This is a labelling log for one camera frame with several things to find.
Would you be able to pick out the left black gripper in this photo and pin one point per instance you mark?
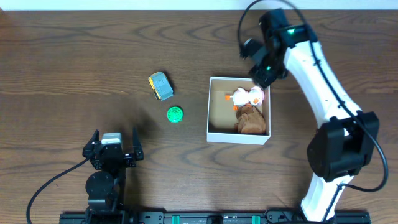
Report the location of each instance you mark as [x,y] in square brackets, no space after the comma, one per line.
[112,156]

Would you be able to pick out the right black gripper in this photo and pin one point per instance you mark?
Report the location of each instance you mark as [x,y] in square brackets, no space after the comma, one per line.
[261,74]

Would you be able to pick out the pink white duck toy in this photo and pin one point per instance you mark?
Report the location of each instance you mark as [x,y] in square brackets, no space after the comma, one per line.
[255,96]

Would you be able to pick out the brown plush bear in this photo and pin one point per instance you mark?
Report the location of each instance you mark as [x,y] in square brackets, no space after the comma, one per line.
[250,120]

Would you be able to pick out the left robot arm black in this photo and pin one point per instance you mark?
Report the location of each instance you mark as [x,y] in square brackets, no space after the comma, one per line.
[105,188]

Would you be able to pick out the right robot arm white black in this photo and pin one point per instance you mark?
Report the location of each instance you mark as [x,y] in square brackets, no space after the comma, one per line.
[345,138]

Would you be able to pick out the white cardboard box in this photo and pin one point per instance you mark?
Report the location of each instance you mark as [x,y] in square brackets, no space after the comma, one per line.
[221,117]

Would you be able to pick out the green round toy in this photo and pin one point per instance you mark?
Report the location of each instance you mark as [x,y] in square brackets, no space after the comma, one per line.
[175,114]

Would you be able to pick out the grey yellow toy car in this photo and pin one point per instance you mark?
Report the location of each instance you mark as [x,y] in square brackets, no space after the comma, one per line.
[161,86]

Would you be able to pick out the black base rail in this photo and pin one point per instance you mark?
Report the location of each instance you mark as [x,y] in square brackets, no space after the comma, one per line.
[268,217]

